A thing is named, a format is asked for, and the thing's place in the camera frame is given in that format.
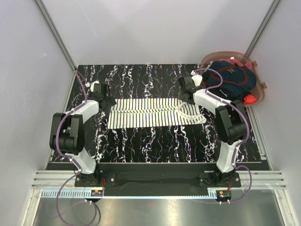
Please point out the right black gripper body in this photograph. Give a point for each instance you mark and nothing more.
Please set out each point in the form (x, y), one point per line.
(181, 91)

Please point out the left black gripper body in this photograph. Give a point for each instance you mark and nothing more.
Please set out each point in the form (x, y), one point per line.
(105, 97)

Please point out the black white striped tank top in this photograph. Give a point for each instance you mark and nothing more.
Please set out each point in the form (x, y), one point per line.
(153, 112)

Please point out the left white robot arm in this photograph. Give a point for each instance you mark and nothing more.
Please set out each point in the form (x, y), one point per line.
(67, 134)

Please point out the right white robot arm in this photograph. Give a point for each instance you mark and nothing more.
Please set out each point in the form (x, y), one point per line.
(230, 120)

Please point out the navy tank top red trim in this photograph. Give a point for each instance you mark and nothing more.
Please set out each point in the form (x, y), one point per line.
(230, 81)

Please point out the orange red garment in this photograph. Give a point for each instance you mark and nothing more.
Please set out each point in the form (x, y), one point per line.
(249, 99)

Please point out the pink garment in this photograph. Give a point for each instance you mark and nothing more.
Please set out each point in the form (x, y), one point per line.
(232, 60)

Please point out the brown translucent plastic basket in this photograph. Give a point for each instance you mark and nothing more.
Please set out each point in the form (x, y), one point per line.
(258, 90)

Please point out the left small circuit board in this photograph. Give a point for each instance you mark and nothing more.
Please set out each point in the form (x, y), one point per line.
(97, 193)

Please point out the small circuit board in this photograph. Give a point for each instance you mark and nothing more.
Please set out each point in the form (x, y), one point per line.
(227, 194)
(97, 193)

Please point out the right small circuit board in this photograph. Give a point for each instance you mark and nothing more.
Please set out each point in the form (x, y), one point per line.
(227, 194)

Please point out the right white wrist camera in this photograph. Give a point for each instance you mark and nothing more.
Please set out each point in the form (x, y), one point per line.
(197, 78)

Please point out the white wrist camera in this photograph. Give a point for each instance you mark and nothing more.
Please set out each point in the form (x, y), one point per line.
(197, 78)
(91, 85)

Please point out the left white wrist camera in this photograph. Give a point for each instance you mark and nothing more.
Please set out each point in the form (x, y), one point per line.
(91, 85)

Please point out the left aluminium corner post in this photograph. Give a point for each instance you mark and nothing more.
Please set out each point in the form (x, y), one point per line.
(51, 26)

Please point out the aluminium corner post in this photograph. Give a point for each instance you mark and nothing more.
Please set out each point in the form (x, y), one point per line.
(51, 26)
(263, 25)

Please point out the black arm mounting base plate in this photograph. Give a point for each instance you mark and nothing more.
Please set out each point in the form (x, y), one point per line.
(190, 188)

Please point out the aluminium frame rail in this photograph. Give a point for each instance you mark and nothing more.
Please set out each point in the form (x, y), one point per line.
(45, 179)

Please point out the right aluminium corner post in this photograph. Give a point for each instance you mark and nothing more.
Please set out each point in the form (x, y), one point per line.
(263, 25)

